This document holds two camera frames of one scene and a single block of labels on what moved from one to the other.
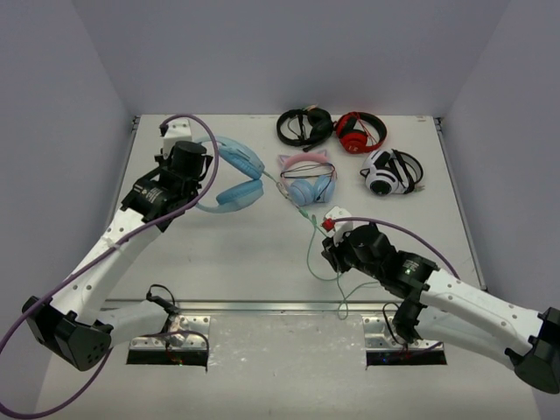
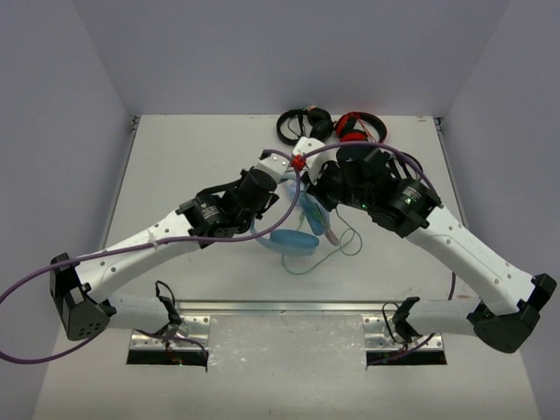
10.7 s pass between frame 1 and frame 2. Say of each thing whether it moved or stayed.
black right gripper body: moved
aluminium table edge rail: stayed
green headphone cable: moved
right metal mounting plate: stayed
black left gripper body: moved
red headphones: stayed
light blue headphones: moved
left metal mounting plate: stayed
